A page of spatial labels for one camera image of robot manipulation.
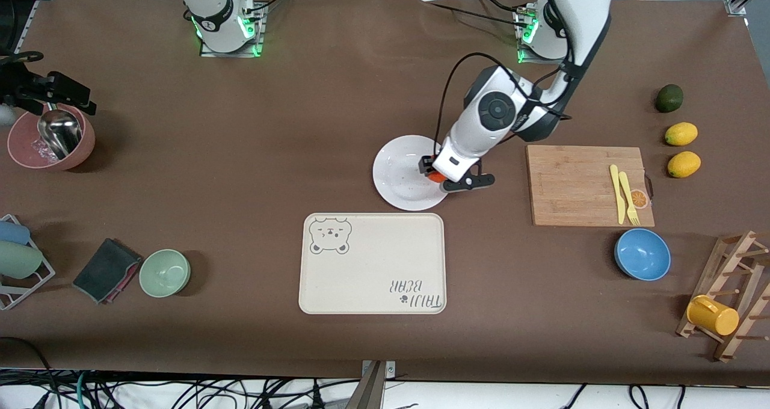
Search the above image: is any white round plate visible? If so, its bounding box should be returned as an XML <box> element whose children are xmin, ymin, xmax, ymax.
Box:
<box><xmin>372</xmin><ymin>135</ymin><xmax>455</xmax><ymax>212</ymax></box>

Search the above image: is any metal scoop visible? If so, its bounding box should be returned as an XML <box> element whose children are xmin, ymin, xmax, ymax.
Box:
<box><xmin>37</xmin><ymin>102</ymin><xmax>83</xmax><ymax>160</ymax></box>

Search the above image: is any pink bowl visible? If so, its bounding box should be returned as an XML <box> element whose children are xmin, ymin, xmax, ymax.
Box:
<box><xmin>7</xmin><ymin>108</ymin><xmax>96</xmax><ymax>171</ymax></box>

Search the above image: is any wooden cutting board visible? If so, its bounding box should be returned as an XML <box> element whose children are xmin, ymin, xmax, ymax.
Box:
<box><xmin>526</xmin><ymin>145</ymin><xmax>655</xmax><ymax>227</ymax></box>

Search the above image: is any beige bear print tray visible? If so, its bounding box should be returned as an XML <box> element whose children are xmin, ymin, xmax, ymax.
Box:
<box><xmin>298</xmin><ymin>212</ymin><xmax>447</xmax><ymax>315</ymax></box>

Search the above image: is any light blue cup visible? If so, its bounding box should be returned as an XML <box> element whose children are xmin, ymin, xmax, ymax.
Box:
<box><xmin>0</xmin><ymin>221</ymin><xmax>31</xmax><ymax>246</ymax></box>

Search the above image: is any brown table cover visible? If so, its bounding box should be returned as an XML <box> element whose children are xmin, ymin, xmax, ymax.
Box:
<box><xmin>0</xmin><ymin>0</ymin><xmax>770</xmax><ymax>387</ymax></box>

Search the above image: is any yellow plastic knife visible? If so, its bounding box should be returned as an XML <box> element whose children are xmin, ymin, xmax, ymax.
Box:
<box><xmin>609</xmin><ymin>164</ymin><xmax>626</xmax><ymax>225</ymax></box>

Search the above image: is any yellow plastic fork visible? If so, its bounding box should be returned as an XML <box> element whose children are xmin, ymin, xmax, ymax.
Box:
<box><xmin>618</xmin><ymin>171</ymin><xmax>641</xmax><ymax>226</ymax></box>

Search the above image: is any pale green cup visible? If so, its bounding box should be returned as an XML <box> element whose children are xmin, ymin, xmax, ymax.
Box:
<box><xmin>0</xmin><ymin>241</ymin><xmax>44</xmax><ymax>280</ymax></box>

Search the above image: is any dark grey folded cloth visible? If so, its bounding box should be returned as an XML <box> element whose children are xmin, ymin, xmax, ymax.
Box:
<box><xmin>72</xmin><ymin>238</ymin><xmax>143</xmax><ymax>304</ymax></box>

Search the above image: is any pink folded cloth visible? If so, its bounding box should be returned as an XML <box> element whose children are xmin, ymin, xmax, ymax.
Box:
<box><xmin>102</xmin><ymin>259</ymin><xmax>143</xmax><ymax>306</ymax></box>

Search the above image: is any blue bowl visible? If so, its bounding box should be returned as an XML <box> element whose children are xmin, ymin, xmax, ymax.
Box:
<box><xmin>614</xmin><ymin>228</ymin><xmax>671</xmax><ymax>281</ymax></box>

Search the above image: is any pale green bowl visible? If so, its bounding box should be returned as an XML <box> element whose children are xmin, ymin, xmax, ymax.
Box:
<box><xmin>139</xmin><ymin>249</ymin><xmax>191</xmax><ymax>298</ymax></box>

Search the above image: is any green avocado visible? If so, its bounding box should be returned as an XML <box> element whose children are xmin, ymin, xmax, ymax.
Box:
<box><xmin>655</xmin><ymin>84</ymin><xmax>684</xmax><ymax>113</ymax></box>

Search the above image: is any yellow lemon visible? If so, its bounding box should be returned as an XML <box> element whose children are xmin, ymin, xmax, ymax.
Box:
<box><xmin>667</xmin><ymin>151</ymin><xmax>702</xmax><ymax>179</ymax></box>
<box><xmin>665</xmin><ymin>122</ymin><xmax>698</xmax><ymax>147</ymax></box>

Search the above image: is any wooden mug rack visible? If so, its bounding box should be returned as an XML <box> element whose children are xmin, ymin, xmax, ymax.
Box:
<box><xmin>676</xmin><ymin>230</ymin><xmax>770</xmax><ymax>363</ymax></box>

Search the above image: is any yellow mug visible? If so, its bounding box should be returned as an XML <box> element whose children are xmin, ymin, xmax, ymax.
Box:
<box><xmin>686</xmin><ymin>295</ymin><xmax>740</xmax><ymax>337</ymax></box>

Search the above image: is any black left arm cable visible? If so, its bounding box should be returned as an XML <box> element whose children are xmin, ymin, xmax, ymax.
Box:
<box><xmin>434</xmin><ymin>52</ymin><xmax>572</xmax><ymax>157</ymax></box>

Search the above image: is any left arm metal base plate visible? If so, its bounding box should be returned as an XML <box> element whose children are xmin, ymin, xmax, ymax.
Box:
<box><xmin>516</xmin><ymin>9</ymin><xmax>569</xmax><ymax>66</ymax></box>

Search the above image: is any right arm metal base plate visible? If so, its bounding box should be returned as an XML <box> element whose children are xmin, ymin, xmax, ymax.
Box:
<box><xmin>200</xmin><ymin>0</ymin><xmax>266</xmax><ymax>58</ymax></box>

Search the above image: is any white wire cup rack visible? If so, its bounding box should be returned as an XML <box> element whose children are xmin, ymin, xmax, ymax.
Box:
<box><xmin>0</xmin><ymin>214</ymin><xmax>56</xmax><ymax>311</ymax></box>

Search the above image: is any grey metal post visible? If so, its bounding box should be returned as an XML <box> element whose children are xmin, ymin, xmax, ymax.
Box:
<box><xmin>346</xmin><ymin>360</ymin><xmax>396</xmax><ymax>409</ymax></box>

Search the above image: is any black floor cable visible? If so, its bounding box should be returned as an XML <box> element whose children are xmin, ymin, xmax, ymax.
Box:
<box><xmin>0</xmin><ymin>336</ymin><xmax>61</xmax><ymax>409</ymax></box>

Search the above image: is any teal cable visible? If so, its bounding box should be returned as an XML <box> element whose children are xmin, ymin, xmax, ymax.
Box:
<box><xmin>73</xmin><ymin>370</ymin><xmax>91</xmax><ymax>409</ymax></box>

